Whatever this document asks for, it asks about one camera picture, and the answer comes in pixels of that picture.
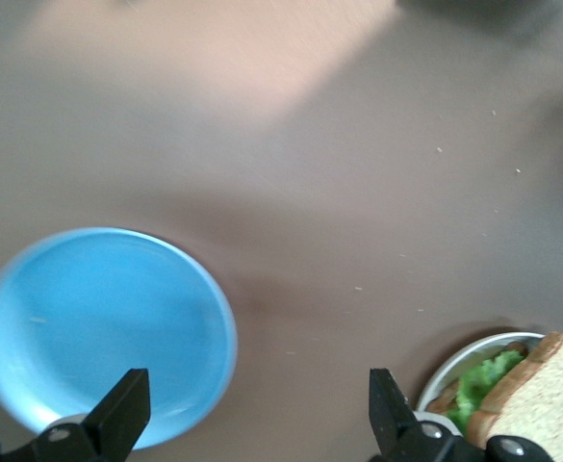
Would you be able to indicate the green lettuce leaf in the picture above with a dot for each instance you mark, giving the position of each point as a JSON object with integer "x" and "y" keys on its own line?
{"x": 478, "y": 380}

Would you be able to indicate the beige plate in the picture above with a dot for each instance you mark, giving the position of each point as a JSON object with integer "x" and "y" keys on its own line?
{"x": 454, "y": 366}

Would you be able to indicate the blue plate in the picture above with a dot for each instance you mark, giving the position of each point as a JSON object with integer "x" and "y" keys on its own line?
{"x": 103, "y": 317}

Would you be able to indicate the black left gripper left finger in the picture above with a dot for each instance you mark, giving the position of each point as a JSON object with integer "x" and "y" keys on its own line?
{"x": 108, "y": 423}

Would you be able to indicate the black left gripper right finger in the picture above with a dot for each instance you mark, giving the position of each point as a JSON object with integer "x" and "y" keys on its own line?
{"x": 401, "y": 433}

